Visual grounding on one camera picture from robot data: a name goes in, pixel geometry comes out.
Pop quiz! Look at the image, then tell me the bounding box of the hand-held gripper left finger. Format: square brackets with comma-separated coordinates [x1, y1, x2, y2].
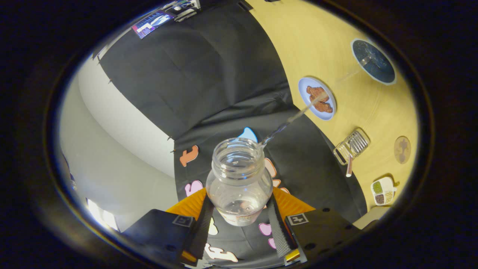
[121, 188, 216, 266]

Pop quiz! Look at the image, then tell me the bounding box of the light blue plate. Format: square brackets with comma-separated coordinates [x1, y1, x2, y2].
[298, 77, 337, 121]

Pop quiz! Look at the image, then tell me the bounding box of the wooden table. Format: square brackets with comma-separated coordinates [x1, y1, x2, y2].
[245, 0, 419, 225]

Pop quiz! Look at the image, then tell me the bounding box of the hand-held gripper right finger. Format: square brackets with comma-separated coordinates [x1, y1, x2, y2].
[266, 186, 363, 266]

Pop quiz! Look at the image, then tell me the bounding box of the white shelf with items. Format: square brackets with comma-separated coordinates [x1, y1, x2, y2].
[161, 0, 202, 22]

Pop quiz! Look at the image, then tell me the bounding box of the white square container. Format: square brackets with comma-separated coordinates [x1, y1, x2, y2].
[352, 205, 392, 230]

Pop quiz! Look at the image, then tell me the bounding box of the white divided dish with beans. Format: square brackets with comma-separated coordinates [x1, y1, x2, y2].
[370, 176, 397, 206]

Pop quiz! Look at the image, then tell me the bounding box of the clear glass bottle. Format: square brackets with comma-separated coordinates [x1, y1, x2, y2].
[205, 137, 274, 227]

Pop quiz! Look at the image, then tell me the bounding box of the clear ribbed glass jar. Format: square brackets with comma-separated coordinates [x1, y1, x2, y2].
[333, 129, 371, 166]

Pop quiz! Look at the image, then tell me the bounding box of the brown fried food piece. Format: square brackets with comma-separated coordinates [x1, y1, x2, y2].
[306, 86, 330, 102]
[313, 100, 334, 114]

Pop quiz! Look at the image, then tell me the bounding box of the round wooden coaster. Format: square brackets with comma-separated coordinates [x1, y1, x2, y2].
[394, 136, 412, 164]

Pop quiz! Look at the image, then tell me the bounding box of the blue speckled white-rimmed cup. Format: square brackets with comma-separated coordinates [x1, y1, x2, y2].
[350, 38, 397, 86]

